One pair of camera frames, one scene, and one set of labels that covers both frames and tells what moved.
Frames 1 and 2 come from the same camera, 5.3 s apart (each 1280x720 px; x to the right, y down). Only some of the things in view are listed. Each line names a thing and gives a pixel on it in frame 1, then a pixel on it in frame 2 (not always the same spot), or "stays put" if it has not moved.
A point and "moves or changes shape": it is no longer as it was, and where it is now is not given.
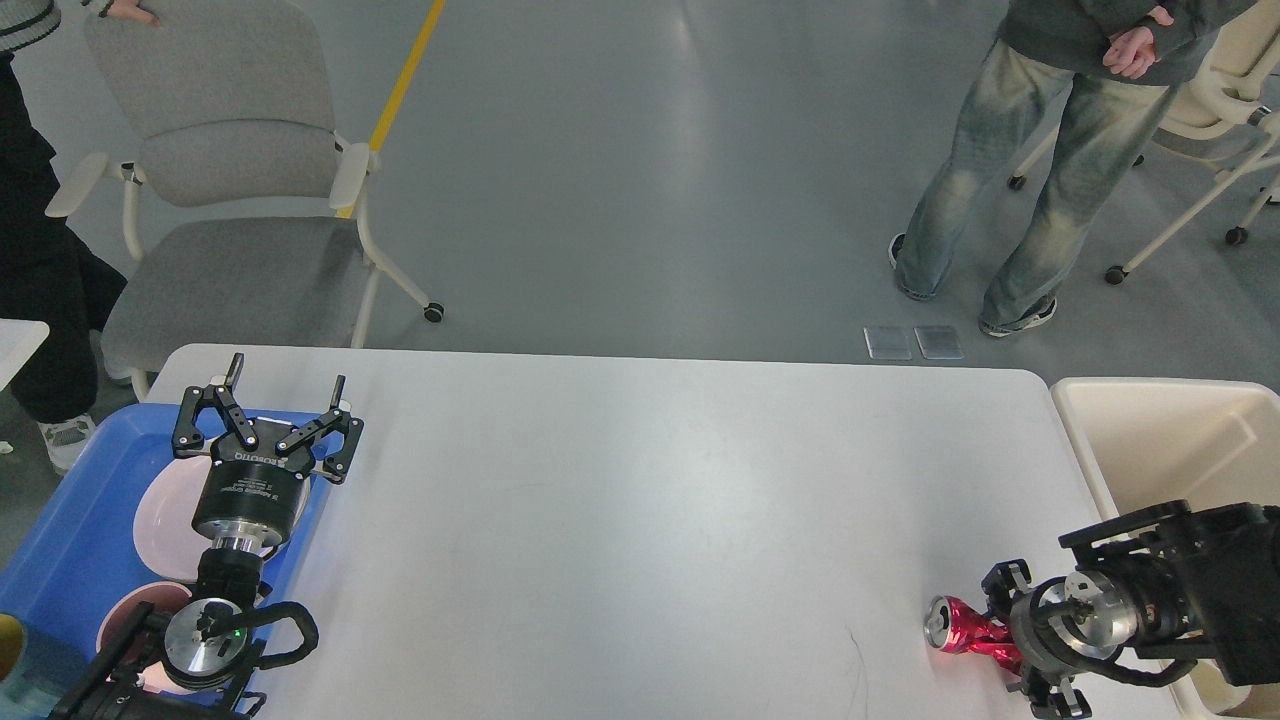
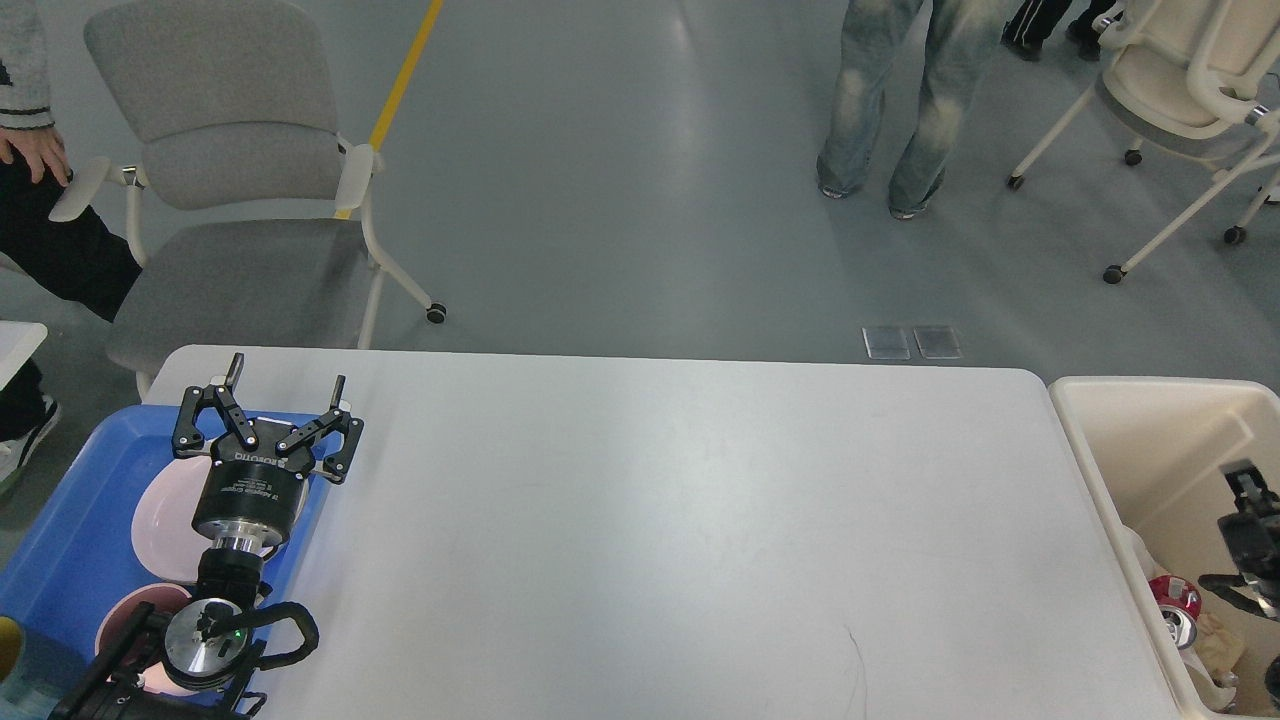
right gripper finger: x=1063 y=702 → x=1225 y=584
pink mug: x=160 y=597 stays put
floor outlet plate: x=889 y=343 stays put
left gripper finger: x=187 y=437 stays put
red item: x=953 y=626 moves or changes shape
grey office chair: x=245 y=222 stays put
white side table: x=18 y=339 stays put
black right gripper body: x=1052 y=632 → x=1259 y=564
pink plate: x=164 y=527 stays put
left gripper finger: x=337 y=466 stays put
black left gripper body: x=247 y=497 stays put
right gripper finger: x=1001 y=584 → x=1249 y=487
